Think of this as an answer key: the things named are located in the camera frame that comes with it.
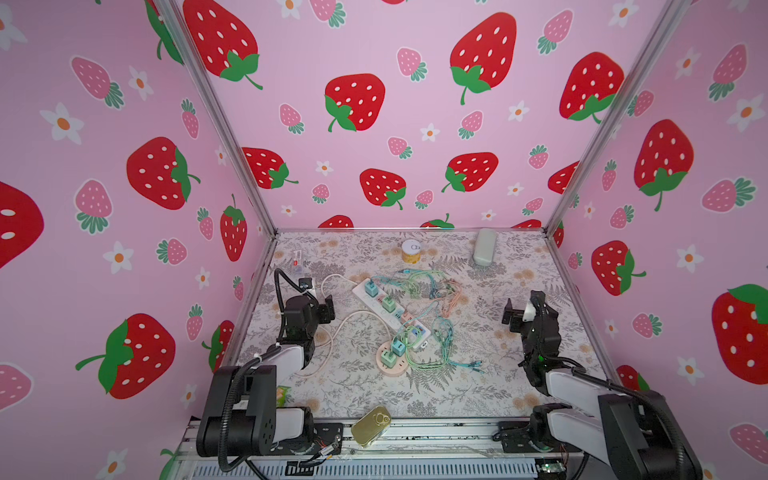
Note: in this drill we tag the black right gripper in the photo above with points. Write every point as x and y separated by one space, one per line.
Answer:
516 324

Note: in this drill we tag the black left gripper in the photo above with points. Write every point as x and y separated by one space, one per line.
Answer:
324 312

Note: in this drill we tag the light green charger plug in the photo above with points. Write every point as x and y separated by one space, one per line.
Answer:
389 304
388 359

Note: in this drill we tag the teal charger plug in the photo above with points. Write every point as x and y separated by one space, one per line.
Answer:
398 348
371 289

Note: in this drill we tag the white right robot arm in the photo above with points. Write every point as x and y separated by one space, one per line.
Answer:
633 432

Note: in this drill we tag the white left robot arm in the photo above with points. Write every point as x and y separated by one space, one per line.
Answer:
242 418

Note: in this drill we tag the white multicolour power strip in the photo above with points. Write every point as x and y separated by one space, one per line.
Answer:
399 321

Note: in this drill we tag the green snack packet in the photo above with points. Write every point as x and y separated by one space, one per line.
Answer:
282 395

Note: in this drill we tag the round pink power socket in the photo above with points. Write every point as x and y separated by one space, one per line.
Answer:
401 368

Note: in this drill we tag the pale green glasses case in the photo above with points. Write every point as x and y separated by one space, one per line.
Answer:
484 247

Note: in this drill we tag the yellow labelled food can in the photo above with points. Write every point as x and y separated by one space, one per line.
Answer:
411 250

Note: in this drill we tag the gold sardine tin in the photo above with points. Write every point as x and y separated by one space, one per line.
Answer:
371 426

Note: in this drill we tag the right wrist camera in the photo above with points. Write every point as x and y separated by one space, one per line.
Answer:
529 313

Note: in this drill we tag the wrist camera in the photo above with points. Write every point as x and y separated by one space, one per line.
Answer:
307 284
529 313

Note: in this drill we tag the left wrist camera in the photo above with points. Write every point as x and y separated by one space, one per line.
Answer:
307 284

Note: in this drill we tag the silver aluminium corner post right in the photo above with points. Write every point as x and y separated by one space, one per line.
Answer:
664 28

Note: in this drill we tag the silver aluminium corner post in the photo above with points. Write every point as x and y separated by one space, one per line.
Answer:
216 45
664 28

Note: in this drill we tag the silver aluminium corner post left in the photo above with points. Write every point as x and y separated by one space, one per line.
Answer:
216 45

